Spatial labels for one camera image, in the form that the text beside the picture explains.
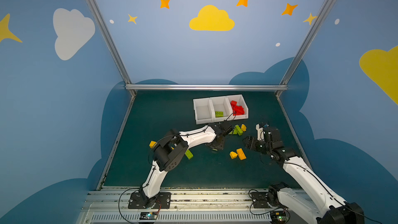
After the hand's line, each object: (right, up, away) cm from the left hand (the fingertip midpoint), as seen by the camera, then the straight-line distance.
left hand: (220, 145), depth 91 cm
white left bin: (-9, +21, +19) cm, 30 cm away
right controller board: (+25, -29, -20) cm, 43 cm away
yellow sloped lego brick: (+16, +10, +9) cm, 21 cm away
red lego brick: (+12, +26, +20) cm, 35 cm away
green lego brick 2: (+12, +8, +8) cm, 16 cm away
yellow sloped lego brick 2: (+7, -5, -3) cm, 9 cm away
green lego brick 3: (-19, -4, -3) cm, 20 cm away
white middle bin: (+2, +22, +19) cm, 29 cm away
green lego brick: (+1, +18, +16) cm, 24 cm away
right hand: (+16, +5, -7) cm, 18 cm away
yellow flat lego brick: (+12, -5, -1) cm, 13 cm away
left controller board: (-36, -27, -20) cm, 50 cm away
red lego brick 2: (+15, +21, +17) cm, 31 cm away
